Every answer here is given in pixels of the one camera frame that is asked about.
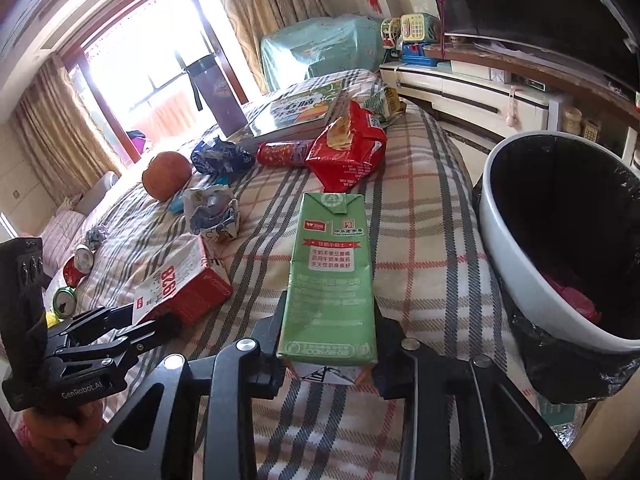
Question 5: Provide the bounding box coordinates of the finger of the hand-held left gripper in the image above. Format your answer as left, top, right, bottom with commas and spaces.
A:
97, 312, 184, 368
47, 304, 138, 348

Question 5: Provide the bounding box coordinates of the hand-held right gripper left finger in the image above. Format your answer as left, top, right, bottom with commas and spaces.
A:
67, 290, 291, 480

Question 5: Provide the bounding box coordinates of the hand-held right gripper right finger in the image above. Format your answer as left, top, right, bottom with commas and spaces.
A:
372, 300, 586, 480

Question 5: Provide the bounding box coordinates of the red and white carton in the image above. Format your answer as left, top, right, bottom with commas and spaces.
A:
132, 234, 233, 326

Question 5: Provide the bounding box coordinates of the green milk carton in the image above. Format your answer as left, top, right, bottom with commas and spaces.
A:
276, 191, 378, 386

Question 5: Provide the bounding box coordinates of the white and blue wrapper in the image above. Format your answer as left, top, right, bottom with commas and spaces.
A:
182, 184, 242, 241

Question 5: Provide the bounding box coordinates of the white bin with black bag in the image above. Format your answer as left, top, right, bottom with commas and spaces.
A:
472, 131, 640, 403

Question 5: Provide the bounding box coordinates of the pink wrapper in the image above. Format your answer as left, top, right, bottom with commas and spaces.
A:
542, 272, 603, 323

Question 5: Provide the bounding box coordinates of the red snack bag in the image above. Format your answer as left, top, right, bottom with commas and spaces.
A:
304, 100, 388, 193

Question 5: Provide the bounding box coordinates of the person's left hand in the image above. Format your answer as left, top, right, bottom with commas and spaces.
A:
17, 400, 108, 466

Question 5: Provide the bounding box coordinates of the green drink can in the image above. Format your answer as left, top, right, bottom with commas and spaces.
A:
52, 285, 78, 317

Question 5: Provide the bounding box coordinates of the red drink can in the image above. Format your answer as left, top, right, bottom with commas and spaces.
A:
63, 245, 98, 288

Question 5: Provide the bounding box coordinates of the striped pillow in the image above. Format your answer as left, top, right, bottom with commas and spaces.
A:
37, 209, 88, 256

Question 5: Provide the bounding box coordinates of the crumpled silver foil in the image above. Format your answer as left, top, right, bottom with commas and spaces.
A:
84, 225, 110, 250

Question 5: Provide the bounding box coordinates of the beige sofa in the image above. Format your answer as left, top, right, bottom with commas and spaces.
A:
37, 170, 121, 261

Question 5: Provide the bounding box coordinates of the beige curtain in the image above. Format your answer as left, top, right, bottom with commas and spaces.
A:
7, 55, 126, 206
202, 0, 331, 93

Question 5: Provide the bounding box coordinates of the reddish round fruit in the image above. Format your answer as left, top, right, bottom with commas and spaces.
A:
142, 151, 193, 203

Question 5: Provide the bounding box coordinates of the teal book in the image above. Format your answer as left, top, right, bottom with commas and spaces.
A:
537, 395, 578, 428

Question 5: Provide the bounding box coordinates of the red snack tube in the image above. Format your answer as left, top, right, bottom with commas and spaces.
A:
256, 140, 316, 168

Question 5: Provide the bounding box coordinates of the balcony sliding door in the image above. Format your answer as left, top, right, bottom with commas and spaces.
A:
50, 0, 251, 161

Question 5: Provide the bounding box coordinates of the purple water bottle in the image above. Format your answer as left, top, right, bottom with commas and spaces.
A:
182, 52, 246, 141

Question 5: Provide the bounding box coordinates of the green children's book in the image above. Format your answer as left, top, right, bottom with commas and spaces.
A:
240, 80, 346, 140

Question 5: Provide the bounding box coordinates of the green snack bag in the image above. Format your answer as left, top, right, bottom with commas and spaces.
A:
362, 85, 407, 123

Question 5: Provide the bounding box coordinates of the white tv cabinet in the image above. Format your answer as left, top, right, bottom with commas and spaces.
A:
378, 57, 640, 171

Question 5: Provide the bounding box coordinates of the teal covered furniture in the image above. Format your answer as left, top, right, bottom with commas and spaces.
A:
260, 14, 386, 91

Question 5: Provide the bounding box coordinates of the brown marble tv shelf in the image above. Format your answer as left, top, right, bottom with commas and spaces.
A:
422, 42, 640, 121

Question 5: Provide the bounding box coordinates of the white and yellow toy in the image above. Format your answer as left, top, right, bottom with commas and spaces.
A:
380, 17, 403, 51

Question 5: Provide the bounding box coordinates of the toy cash register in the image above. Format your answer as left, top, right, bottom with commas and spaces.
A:
397, 12, 443, 67

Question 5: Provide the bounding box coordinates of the black television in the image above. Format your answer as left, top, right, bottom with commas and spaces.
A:
420, 0, 640, 51

